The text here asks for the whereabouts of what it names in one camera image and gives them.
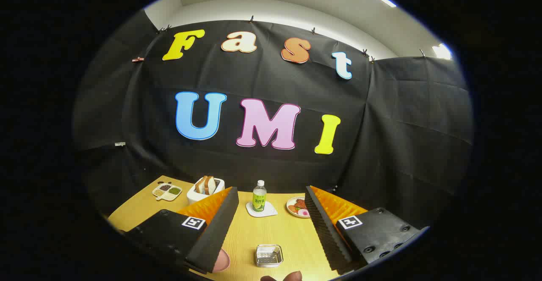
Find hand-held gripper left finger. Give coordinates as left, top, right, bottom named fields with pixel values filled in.
left=123, top=187, right=240, bottom=274

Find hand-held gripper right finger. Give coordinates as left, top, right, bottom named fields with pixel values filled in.
left=305, top=186, right=428, bottom=275

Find pink plate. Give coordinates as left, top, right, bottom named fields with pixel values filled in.
left=212, top=248, right=230, bottom=273

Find white food plate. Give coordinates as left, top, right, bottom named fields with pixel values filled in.
left=286, top=196, right=311, bottom=218

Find white toaster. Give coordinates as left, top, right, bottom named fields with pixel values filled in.
left=187, top=179, right=225, bottom=205

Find green label drink bottle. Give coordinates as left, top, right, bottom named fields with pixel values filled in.
left=252, top=180, right=267, bottom=213

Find white coaster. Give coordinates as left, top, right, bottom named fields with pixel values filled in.
left=246, top=201, right=278, bottom=218

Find divided condiment dish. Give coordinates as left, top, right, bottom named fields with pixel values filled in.
left=152, top=182, right=183, bottom=201

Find bright ceiling light panel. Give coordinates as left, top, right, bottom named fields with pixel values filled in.
left=432, top=43, right=453, bottom=60

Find metal wire basket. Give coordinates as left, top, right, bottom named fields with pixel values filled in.
left=256, top=244, right=283, bottom=268

